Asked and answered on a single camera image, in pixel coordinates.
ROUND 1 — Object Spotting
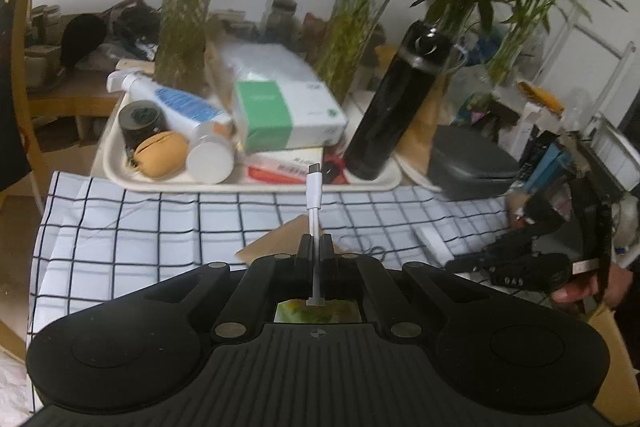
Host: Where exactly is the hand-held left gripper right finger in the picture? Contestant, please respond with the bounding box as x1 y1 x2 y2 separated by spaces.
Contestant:
319 234 506 340

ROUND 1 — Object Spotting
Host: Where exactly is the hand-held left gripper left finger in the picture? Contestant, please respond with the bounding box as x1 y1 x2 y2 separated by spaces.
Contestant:
127 234 317 343

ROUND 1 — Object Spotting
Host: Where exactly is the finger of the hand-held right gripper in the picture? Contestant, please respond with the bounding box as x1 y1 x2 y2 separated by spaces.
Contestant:
444 252 571 292
482 194 576 258

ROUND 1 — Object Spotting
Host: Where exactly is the cardboard box green print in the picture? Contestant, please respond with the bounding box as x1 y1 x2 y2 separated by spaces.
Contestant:
235 214 640 425

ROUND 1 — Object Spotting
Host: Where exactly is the white adapter cable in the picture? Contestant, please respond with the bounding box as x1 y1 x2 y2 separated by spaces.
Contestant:
306 163 327 308

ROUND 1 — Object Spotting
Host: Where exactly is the person's right hand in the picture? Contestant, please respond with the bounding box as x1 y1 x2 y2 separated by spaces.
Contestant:
550 264 636 310

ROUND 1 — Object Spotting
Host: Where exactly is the red white flat box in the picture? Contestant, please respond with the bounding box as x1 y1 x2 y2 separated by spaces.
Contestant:
245 147 325 185

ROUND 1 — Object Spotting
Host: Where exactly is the white rectangular charger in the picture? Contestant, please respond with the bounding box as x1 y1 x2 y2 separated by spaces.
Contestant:
412 227 453 268

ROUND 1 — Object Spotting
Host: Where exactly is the grey zip case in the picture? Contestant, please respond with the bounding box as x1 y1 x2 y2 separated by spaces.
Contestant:
427 126 521 202

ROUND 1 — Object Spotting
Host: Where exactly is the white tray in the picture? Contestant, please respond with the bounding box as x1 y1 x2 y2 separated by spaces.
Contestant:
102 87 403 194
397 157 446 192

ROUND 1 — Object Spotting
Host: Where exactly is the yellow black pouch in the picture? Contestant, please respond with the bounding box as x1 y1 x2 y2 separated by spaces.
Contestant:
516 81 566 112

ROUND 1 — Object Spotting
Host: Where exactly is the white jar lid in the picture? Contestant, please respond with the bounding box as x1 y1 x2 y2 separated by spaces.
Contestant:
186 122 236 185

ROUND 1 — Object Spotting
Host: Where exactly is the colourful printed bag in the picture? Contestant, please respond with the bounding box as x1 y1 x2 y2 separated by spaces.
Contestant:
452 93 493 128

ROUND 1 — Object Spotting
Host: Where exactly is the green white tissue box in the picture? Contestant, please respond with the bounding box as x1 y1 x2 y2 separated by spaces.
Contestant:
234 79 349 154

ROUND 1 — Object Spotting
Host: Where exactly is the black thermos bottle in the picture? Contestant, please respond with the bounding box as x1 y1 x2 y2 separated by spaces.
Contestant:
342 21 453 182

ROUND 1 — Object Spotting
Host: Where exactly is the glass vase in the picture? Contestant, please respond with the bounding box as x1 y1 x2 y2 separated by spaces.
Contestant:
440 0 488 72
312 0 396 102
152 0 236 98
487 22 526 82

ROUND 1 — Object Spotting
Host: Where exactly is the white black checked tablecloth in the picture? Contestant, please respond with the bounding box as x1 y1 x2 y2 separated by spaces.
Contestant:
30 172 516 413

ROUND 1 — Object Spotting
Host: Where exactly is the white spray bottle blue label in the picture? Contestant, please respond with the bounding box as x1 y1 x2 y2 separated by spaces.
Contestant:
106 69 236 142

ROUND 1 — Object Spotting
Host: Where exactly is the black round tin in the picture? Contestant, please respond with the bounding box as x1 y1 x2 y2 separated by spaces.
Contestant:
119 100 168 152

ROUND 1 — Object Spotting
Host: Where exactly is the wooden low table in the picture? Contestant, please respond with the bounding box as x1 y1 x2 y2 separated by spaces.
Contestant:
25 67 126 148

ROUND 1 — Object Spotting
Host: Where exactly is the black cap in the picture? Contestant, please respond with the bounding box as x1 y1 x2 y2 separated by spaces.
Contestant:
60 14 108 68

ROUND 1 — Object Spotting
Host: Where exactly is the wooden chair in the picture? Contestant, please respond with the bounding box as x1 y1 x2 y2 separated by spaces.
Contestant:
0 0 56 218

